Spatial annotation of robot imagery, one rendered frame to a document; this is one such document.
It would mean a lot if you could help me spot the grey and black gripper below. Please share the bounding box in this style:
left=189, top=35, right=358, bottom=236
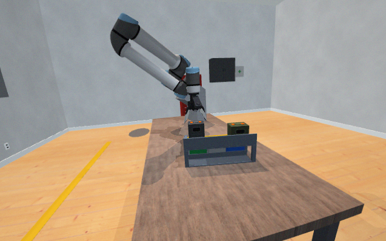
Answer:
left=184, top=93, right=207, bottom=123

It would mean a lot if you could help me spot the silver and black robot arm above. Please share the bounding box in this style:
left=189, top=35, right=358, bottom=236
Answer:
left=110, top=13, right=200, bottom=99

